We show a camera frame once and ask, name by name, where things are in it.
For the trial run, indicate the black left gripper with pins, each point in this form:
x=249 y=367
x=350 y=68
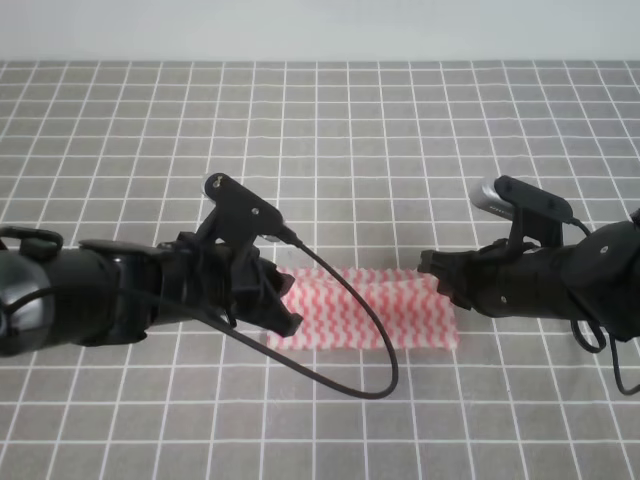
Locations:
x=213 y=277

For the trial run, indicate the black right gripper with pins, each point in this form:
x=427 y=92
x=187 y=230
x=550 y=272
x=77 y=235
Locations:
x=470 y=279

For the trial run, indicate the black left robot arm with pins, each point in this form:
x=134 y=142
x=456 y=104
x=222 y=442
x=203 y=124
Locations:
x=106 y=292

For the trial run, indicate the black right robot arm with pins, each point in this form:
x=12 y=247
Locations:
x=595 y=280

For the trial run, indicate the grey grid tablecloth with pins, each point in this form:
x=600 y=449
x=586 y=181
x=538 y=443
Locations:
x=370 y=163

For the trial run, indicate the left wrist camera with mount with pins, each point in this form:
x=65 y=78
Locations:
x=239 y=215

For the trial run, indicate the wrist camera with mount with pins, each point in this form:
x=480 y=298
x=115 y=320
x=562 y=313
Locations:
x=239 y=215
x=534 y=213

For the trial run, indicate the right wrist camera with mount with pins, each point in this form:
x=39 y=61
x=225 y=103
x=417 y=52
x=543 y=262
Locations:
x=534 y=213

